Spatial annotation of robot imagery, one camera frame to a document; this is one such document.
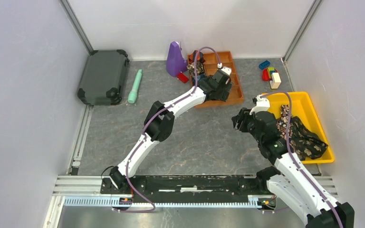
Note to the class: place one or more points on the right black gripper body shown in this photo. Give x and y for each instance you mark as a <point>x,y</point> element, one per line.
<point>248,125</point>

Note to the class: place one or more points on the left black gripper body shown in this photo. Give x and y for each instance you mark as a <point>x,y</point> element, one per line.
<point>222,96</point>

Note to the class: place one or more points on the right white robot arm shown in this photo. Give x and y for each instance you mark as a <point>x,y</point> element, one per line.
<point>288,179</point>

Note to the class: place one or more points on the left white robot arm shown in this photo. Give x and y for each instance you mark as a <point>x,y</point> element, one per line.
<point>159,122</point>

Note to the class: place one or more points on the pink floral dark tie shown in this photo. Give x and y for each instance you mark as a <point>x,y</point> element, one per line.
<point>282,122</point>

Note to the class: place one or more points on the orange wooden compartment tray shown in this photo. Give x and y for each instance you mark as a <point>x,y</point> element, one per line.
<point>210,66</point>

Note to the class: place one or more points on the brown floral rolled tie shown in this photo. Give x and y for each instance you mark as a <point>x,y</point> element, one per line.
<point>199,68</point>

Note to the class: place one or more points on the red block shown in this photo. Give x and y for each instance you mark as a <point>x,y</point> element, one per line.
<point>183,78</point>

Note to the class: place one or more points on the orange navy striped rolled tie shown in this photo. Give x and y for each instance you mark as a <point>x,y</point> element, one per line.
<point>197,56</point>

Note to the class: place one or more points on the yellow plastic bin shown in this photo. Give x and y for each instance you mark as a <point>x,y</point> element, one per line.
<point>303,108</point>

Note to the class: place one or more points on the white toy block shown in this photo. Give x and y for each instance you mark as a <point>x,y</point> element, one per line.
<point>275,80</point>

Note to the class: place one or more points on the purple metronome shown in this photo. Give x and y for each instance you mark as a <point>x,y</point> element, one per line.
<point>175,62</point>

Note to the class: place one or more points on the black gold floral tie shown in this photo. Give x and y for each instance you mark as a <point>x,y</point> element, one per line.
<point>303,142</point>

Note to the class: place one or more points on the colourful toy block stack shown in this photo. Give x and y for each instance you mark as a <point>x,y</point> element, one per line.
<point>267,73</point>

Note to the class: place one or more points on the blue toy brick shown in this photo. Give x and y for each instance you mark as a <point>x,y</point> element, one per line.
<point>264,64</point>

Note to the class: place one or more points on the mint green flashlight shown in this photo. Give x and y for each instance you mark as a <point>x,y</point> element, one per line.
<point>132,97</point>

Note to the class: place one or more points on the dark green hard case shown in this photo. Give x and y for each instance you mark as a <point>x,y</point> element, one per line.
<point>103,77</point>

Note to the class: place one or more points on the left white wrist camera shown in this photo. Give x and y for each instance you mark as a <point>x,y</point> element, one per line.
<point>225,69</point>

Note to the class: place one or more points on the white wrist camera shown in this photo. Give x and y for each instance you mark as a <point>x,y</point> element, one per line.
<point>225,69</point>
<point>261,104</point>

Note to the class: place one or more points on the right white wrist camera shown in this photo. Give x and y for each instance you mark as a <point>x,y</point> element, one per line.
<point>261,104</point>

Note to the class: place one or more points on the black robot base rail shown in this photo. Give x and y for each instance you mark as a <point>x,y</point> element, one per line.
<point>189,189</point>

